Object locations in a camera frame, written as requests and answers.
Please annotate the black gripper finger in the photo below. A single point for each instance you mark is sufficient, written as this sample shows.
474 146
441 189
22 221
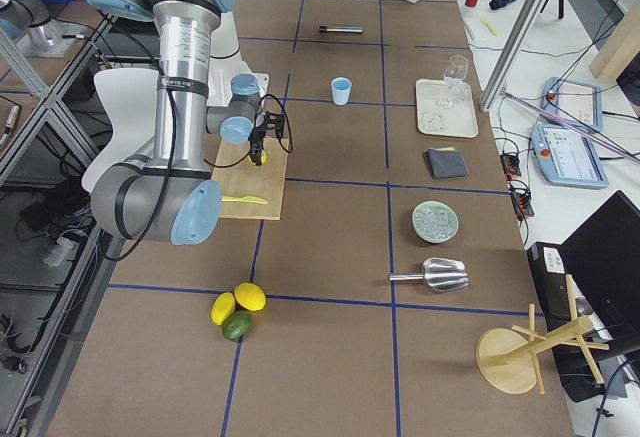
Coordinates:
256 148

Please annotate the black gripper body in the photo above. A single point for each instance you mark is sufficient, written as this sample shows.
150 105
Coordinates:
257 140

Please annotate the lemon slice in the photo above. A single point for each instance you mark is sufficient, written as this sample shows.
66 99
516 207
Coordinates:
260 159

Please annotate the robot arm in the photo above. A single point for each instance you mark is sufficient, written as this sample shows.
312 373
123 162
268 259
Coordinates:
151 181
30 17

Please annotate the blue paper cup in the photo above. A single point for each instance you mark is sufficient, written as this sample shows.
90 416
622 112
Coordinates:
340 90

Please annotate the yellow lemon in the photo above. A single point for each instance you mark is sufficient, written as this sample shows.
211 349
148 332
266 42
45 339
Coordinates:
250 296
223 307

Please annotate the wooden cutting board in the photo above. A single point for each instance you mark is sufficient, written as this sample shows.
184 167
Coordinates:
239 177

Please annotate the yellow plastic knife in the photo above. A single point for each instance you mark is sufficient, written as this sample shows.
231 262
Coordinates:
251 199

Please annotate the steel muddler black tip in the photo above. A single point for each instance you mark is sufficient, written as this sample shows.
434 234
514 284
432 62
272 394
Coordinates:
349 30

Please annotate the white chair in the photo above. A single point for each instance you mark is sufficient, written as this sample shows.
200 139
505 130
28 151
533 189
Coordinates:
128 96

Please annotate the cream bear tray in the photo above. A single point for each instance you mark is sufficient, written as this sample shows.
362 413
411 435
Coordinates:
433 119

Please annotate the grey folded cloth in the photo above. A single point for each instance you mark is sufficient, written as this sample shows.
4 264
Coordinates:
445 163

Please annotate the green lime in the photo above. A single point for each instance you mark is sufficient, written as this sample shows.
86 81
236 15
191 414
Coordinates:
237 325

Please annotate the green bowl of ice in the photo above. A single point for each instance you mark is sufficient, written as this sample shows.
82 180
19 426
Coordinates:
434 222

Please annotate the wine glass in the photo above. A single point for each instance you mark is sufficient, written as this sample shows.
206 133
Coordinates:
454 73

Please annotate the steel ice scoop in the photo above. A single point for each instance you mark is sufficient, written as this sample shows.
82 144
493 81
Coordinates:
438 274

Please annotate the yellow plastic spoon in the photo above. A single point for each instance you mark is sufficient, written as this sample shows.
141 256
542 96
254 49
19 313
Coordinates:
492 29

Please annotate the blue teach pendant near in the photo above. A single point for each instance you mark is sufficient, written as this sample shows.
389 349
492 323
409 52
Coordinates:
566 158

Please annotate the blue teach pendant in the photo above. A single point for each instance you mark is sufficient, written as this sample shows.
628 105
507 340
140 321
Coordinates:
581 103
566 158

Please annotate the blue teach pendant far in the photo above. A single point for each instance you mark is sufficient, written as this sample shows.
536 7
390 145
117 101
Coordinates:
581 103

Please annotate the black laptop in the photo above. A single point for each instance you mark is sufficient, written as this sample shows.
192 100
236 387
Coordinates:
602 256

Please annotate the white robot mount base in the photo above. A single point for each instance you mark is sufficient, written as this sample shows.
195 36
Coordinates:
226 62

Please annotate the aluminium frame post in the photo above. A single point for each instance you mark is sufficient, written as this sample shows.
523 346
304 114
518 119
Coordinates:
514 42

